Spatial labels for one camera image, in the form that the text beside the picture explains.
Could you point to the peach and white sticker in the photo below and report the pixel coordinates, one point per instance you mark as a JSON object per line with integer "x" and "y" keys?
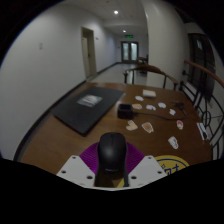
{"x": 147, "y": 127}

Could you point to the black closed laptop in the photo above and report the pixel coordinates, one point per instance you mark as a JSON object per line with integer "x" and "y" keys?
{"x": 86, "y": 108}

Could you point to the dark framed window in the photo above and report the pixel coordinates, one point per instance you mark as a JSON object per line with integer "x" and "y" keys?
{"x": 200, "y": 63}

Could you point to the white figure sticker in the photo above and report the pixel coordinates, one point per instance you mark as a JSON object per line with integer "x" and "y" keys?
{"x": 173, "y": 142}

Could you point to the wooden armchair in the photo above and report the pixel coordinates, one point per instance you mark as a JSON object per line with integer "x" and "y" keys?
{"x": 150, "y": 69}
{"x": 142, "y": 60}

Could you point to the small peach sticker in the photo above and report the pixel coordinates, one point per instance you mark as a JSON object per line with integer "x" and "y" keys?
{"x": 137, "y": 106}

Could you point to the glass double door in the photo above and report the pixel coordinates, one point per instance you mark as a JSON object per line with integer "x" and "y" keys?
{"x": 129, "y": 52}

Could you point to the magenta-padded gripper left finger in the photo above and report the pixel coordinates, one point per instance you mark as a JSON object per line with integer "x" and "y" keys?
{"x": 75, "y": 168}

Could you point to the black computer mouse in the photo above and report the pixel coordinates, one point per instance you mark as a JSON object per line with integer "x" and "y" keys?
{"x": 112, "y": 151}

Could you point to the small white sticker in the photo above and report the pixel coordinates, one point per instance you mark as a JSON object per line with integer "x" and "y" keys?
{"x": 139, "y": 98}
{"x": 172, "y": 112}
{"x": 150, "y": 107}
{"x": 162, "y": 105}

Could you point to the peach paw-shaped sticker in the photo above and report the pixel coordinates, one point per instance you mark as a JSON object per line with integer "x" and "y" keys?
{"x": 131, "y": 125}

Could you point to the green exit sign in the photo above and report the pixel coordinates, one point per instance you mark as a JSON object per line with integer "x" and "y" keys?
{"x": 129, "y": 35}

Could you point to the round ceiling light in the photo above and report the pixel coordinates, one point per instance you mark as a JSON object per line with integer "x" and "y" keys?
{"x": 124, "y": 31}
{"x": 115, "y": 12}

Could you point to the round yellow mouse pad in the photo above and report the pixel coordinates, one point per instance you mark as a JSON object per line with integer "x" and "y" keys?
{"x": 173, "y": 165}

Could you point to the white rectangular card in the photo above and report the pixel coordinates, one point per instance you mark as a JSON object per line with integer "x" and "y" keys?
{"x": 202, "y": 130}

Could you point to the red and white sticker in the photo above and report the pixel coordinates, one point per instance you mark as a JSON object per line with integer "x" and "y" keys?
{"x": 179, "y": 124}

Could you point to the pale single door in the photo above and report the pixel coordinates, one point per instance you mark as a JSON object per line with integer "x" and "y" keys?
{"x": 89, "y": 53}

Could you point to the black railing with wooden handrail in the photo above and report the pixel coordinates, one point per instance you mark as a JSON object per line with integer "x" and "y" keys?
{"x": 208, "y": 96}

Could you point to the small white box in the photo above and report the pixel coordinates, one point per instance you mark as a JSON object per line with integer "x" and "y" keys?
{"x": 149, "y": 93}

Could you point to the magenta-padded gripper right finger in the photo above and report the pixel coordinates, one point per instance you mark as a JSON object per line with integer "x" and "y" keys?
{"x": 148, "y": 168}

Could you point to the small black box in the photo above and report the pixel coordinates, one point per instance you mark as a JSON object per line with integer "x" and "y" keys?
{"x": 125, "y": 111}

